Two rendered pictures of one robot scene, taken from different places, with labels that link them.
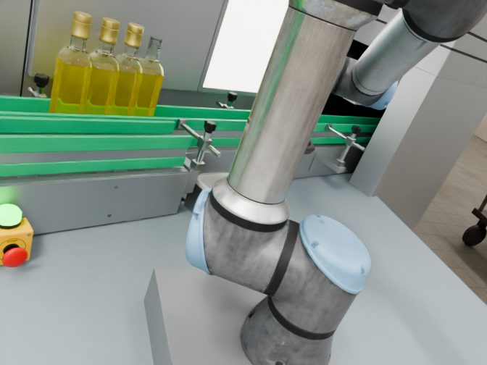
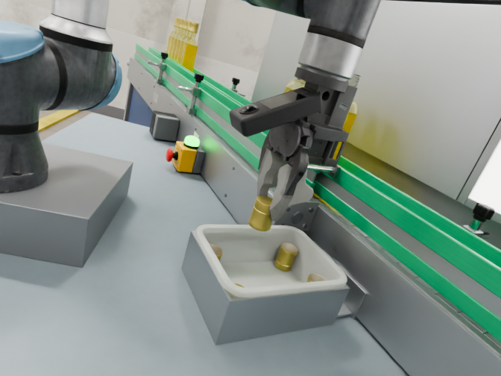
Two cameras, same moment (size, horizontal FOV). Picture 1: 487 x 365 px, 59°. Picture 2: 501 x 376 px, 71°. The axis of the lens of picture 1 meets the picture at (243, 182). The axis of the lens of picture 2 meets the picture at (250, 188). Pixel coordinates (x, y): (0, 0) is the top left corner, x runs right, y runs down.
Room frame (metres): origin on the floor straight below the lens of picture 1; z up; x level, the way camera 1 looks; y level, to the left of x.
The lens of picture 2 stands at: (1.09, -0.52, 1.13)
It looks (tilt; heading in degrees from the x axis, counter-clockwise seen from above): 21 degrees down; 107
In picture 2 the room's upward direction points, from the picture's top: 17 degrees clockwise
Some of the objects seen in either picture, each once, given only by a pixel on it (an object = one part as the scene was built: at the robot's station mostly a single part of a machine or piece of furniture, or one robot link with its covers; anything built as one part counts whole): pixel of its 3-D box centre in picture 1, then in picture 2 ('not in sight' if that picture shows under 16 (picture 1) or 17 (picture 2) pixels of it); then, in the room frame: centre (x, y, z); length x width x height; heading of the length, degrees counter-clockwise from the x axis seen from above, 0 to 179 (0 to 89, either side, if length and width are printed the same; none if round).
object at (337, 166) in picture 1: (338, 152); not in sight; (1.47, -0.27, 0.90); 0.17 x 0.05 x 0.23; 50
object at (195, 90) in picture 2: not in sight; (188, 93); (0.48, 0.49, 0.94); 0.07 x 0.04 x 0.13; 50
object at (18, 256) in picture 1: (13, 253); (172, 155); (0.57, 0.33, 0.79); 0.04 x 0.03 x 0.04; 140
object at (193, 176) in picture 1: (182, 171); (293, 213); (0.98, 0.15, 0.85); 0.09 x 0.04 x 0.07; 50
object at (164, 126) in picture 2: not in sight; (164, 126); (0.38, 0.54, 0.79); 0.08 x 0.08 x 0.08; 50
